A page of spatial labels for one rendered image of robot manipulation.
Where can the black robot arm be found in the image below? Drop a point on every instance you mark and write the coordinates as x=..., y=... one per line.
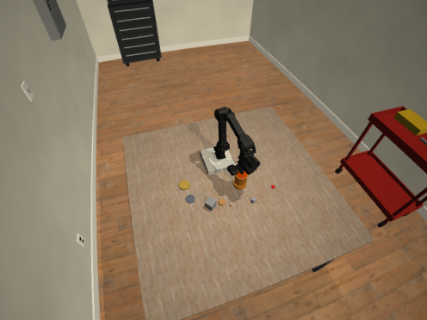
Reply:
x=245, y=143

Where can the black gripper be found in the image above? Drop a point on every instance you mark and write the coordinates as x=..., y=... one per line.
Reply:
x=233, y=170

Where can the yellow round disc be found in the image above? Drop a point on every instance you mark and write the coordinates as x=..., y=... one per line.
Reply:
x=184, y=185

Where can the grey flat disc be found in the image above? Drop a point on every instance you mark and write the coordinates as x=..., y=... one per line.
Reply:
x=190, y=198

